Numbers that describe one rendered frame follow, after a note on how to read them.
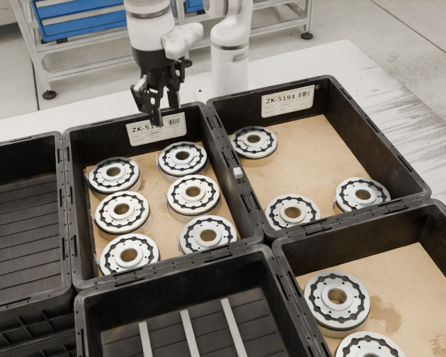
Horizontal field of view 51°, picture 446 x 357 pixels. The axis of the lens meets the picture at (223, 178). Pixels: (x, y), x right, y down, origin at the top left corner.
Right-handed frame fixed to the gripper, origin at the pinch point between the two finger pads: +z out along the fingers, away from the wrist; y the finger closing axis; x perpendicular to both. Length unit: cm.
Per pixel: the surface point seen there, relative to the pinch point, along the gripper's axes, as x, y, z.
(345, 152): 29.5, -22.0, 17.5
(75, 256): 0.9, 29.5, 7.7
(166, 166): -1.8, 0.6, 14.2
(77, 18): -137, -115, 57
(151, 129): -8.6, -5.2, 11.1
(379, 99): 29, -63, 30
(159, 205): 0.9, 8.0, 17.4
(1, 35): -235, -135, 95
